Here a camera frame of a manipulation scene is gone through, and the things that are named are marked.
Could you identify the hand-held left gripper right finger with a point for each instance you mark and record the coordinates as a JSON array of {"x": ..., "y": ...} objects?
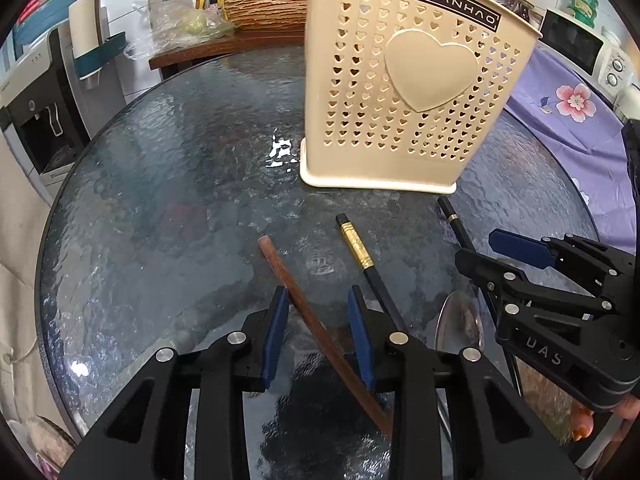
[{"x": 360, "y": 340}]

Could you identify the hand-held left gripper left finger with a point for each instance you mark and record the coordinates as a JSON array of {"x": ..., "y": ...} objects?
[{"x": 277, "y": 330}]

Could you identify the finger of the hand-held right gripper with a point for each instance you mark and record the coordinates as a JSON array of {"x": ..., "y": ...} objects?
[
  {"x": 495, "y": 275},
  {"x": 520, "y": 250}
]

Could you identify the brown wooden chopstick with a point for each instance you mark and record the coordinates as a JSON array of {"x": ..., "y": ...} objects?
[{"x": 300, "y": 295}]

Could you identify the metal spoon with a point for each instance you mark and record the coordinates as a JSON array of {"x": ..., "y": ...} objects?
[{"x": 457, "y": 320}]

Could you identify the black chopstick gold band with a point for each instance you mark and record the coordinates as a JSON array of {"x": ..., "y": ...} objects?
[
  {"x": 452, "y": 215},
  {"x": 356, "y": 245}
]

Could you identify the beige plastic utensil holder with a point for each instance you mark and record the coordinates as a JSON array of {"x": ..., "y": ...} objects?
[{"x": 350, "y": 60}]

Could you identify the person's right hand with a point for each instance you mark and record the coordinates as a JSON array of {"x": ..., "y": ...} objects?
[{"x": 580, "y": 422}]

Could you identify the purple floral cloth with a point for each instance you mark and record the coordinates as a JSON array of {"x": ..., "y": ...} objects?
[{"x": 550, "y": 150}]

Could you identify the white paper roll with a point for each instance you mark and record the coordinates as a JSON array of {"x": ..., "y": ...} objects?
[{"x": 627, "y": 97}]

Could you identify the white microwave oven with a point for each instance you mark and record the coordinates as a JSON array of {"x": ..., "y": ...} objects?
[{"x": 575, "y": 40}]

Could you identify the white jar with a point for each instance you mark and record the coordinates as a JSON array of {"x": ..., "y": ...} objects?
[{"x": 610, "y": 37}]

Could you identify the green cup stack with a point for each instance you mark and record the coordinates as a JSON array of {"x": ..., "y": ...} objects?
[{"x": 584, "y": 5}]

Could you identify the dark wooden table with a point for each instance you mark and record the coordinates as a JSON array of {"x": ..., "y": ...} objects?
[{"x": 225, "y": 50}]

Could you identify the woven basin with blue bowl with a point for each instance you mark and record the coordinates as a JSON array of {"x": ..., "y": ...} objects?
[{"x": 265, "y": 10}]

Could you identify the white water dispenser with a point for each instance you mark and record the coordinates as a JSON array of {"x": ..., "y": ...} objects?
[{"x": 30, "y": 125}]

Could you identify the clear plastic bag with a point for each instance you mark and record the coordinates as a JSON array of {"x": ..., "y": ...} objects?
[{"x": 175, "y": 25}]

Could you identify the white paper cup tube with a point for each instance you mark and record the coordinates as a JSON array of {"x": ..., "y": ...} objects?
[{"x": 85, "y": 15}]

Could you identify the blue water jug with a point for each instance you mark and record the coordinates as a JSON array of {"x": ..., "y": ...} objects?
[{"x": 40, "y": 15}]

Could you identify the teal cup holder bracket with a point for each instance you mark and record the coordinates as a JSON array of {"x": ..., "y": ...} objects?
[{"x": 107, "y": 50}]

